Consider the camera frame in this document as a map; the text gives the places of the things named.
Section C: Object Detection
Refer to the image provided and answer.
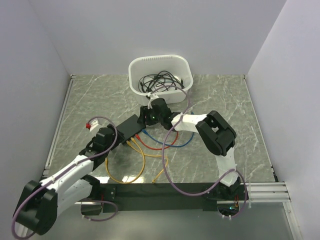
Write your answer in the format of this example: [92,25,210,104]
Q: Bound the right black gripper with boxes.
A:
[137,105,164,127]

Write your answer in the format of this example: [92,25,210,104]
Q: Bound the blue ethernet cable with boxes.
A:
[141,129,195,148]

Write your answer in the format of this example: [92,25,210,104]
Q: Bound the black network switch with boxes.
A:
[116,114,145,145]

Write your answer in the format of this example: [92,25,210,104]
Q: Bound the red ethernet cable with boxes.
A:
[134,129,180,151]

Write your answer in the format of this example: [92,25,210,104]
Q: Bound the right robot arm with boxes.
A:
[137,98,241,200]

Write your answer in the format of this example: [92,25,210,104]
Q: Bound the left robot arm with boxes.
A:
[11,125,123,238]

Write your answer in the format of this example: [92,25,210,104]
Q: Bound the white plastic tub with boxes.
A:
[128,54,194,106]

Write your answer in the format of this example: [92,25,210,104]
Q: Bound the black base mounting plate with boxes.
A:
[85,182,249,216]

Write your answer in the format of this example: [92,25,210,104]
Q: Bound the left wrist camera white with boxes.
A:
[85,118,100,132]

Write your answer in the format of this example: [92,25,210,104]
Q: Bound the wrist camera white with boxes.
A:
[145,92,159,101]
[85,118,100,132]

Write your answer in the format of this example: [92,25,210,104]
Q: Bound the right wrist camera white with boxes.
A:
[145,92,159,101]

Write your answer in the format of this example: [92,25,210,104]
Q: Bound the tangled black cables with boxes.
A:
[138,70,186,94]

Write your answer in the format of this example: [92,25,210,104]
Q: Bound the aluminium frame rail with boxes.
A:
[243,181,292,203]

